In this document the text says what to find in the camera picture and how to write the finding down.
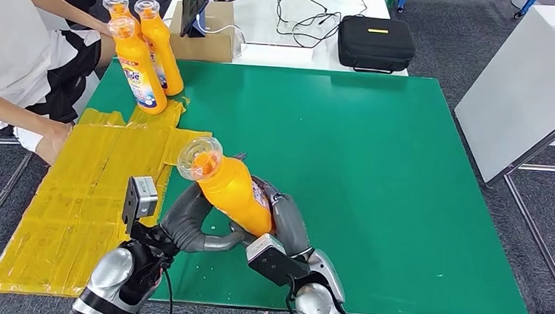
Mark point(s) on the person's left hand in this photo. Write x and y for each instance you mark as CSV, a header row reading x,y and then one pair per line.
x,y
106,29

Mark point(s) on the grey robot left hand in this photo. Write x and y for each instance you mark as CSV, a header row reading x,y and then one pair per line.
x,y
186,222

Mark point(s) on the person's right hand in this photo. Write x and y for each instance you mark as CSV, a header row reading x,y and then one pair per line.
x,y
59,135

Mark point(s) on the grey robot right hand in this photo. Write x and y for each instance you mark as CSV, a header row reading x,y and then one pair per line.
x,y
290,224

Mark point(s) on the orange detergent bottle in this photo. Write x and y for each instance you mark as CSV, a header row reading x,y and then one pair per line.
x,y
232,191
163,52
118,8
140,75

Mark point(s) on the person's right forearm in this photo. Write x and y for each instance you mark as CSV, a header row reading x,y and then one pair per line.
x,y
10,110

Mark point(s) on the yellow taped sheet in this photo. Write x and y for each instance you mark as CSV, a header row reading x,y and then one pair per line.
x,y
77,201

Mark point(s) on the green table board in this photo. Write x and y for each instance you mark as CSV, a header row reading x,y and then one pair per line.
x,y
330,154

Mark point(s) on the tablet in blue case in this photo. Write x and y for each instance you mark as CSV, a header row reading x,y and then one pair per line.
x,y
195,4

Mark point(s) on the person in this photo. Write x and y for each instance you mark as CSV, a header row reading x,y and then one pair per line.
x,y
10,38

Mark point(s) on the cardboard box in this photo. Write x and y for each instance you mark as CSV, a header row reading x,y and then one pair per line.
x,y
209,48

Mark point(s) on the white desk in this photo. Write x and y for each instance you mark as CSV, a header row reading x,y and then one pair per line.
x,y
262,15

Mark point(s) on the white power strip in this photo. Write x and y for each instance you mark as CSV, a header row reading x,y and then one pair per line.
x,y
276,56

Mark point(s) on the black carrying case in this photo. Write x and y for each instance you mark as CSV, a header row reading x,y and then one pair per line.
x,y
376,47

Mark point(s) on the large white table panel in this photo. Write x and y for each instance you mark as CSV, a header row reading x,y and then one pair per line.
x,y
527,94

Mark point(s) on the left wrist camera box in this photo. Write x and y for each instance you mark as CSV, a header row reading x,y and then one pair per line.
x,y
140,203

